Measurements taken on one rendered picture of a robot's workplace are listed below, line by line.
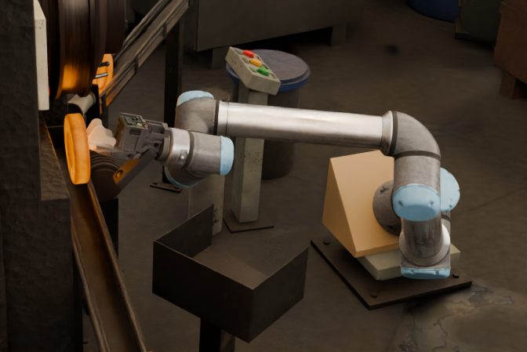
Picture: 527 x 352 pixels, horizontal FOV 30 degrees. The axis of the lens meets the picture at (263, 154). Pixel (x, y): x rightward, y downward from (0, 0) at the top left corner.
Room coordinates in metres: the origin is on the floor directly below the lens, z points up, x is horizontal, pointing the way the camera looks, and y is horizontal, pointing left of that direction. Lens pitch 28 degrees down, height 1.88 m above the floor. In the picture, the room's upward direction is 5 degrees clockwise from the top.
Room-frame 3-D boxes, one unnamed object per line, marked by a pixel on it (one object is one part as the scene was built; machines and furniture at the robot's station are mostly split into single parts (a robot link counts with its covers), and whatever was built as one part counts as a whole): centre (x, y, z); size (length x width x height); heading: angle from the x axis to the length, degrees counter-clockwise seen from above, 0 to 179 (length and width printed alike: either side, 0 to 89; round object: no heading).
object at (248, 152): (3.00, 0.05, 0.31); 0.24 x 0.16 x 0.62; 22
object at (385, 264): (2.77, -0.46, 0.10); 0.32 x 0.32 x 0.04; 28
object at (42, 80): (1.74, 0.46, 1.15); 0.26 x 0.02 x 0.18; 22
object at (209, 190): (2.90, 0.19, 0.26); 0.12 x 0.12 x 0.52
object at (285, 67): (3.41, 0.01, 0.22); 0.32 x 0.32 x 0.43
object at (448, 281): (2.77, -0.46, 0.04); 0.40 x 0.40 x 0.08; 28
